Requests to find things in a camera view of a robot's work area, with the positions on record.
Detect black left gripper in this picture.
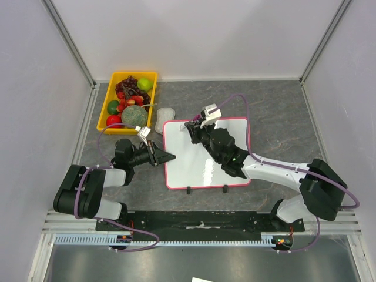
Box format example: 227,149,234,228
128,140,175,167

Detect pink framed whiteboard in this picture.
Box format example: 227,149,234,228
163,120,251,190

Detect white marker purple cap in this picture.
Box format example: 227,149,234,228
191,115,203,122

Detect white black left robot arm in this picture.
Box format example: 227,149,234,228
53,139,176,231

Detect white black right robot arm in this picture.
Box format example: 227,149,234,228
184,122,347,231

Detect white whiteboard eraser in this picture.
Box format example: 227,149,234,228
155,107,176,135

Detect green netted melon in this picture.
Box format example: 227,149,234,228
121,105,148,127

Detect red tomato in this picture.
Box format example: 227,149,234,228
106,115,123,129

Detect light green apple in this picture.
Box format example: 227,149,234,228
137,77,153,92

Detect dark green lime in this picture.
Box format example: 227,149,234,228
107,100,119,115

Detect dark red grape bunch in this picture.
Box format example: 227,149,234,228
115,76,139,93

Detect yellow plastic bin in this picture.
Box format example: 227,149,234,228
96,71,158,135

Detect white paper sheet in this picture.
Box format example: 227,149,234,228
192,277,212,282

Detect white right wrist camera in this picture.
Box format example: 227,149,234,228
200,104,222,128

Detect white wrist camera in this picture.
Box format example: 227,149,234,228
135,126,151,146
200,104,222,128

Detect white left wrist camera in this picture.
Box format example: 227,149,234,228
135,126,151,146

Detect grey slotted cable duct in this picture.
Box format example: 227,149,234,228
55,234,287,247

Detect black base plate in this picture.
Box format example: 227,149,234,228
95,210,306,242

